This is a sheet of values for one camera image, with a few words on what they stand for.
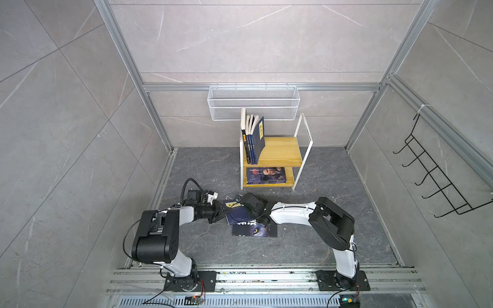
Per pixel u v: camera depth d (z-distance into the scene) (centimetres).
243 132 71
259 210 72
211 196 88
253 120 78
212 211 80
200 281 73
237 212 88
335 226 50
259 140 84
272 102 101
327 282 73
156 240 46
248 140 74
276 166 101
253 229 86
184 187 76
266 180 95
